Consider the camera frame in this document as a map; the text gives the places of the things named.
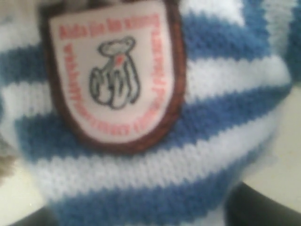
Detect tan teddy bear striped sweater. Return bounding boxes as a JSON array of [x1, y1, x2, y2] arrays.
[[0, 0, 301, 226]]

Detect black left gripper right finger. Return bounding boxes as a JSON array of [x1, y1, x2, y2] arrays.
[[226, 183, 301, 226]]

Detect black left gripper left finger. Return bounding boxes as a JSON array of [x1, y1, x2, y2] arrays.
[[10, 207, 59, 226]]

